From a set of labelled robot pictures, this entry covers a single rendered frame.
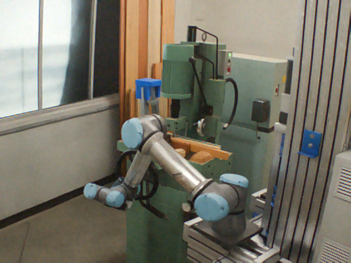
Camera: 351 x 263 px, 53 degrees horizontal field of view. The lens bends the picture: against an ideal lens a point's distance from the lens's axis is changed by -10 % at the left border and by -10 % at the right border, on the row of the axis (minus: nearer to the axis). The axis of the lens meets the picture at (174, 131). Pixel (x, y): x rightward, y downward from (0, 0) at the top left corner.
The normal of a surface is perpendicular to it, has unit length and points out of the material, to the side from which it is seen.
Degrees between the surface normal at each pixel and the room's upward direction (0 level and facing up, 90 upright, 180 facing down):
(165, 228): 90
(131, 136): 86
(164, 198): 90
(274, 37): 90
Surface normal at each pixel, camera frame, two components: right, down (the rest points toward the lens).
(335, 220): -0.74, 0.14
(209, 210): -0.48, 0.27
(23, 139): 0.84, 0.19
